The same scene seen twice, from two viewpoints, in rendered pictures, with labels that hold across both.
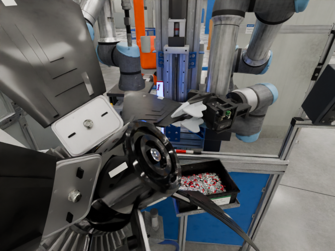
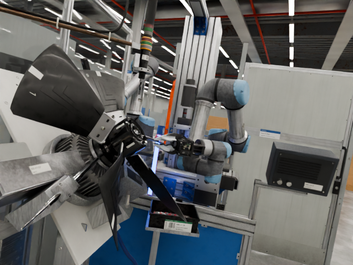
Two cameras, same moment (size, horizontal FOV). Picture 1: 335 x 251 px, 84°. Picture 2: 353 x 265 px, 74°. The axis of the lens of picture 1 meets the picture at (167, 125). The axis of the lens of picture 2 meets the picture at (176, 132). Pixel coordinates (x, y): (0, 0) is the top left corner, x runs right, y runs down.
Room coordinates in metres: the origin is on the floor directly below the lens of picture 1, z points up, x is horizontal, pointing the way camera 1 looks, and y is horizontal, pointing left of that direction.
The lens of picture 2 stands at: (-0.57, -0.22, 1.29)
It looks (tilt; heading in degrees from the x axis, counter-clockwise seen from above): 3 degrees down; 7
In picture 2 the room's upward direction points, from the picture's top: 9 degrees clockwise
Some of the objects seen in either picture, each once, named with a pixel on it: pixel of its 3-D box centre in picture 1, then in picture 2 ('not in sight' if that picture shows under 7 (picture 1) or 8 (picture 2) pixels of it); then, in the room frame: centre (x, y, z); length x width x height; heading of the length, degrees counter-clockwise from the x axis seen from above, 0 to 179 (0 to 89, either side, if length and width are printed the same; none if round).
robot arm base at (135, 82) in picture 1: (131, 78); (143, 142); (1.04, 0.21, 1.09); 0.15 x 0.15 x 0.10
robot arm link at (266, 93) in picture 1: (257, 97); (218, 150); (0.54, -0.28, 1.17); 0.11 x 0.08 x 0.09; 122
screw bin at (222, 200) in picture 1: (201, 184); (173, 215); (0.49, -0.13, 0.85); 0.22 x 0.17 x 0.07; 101
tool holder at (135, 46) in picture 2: not in sight; (141, 58); (0.30, 0.07, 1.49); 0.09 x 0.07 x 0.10; 120
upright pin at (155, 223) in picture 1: (154, 218); (127, 199); (0.27, 0.03, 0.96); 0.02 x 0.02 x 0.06
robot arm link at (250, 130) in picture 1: (244, 123); (210, 169); (0.55, -0.26, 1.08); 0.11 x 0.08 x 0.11; 71
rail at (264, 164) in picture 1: (183, 159); (166, 206); (0.66, -0.07, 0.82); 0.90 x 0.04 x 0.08; 85
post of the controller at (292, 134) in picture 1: (289, 139); (255, 199); (0.62, -0.50, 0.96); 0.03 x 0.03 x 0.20; 85
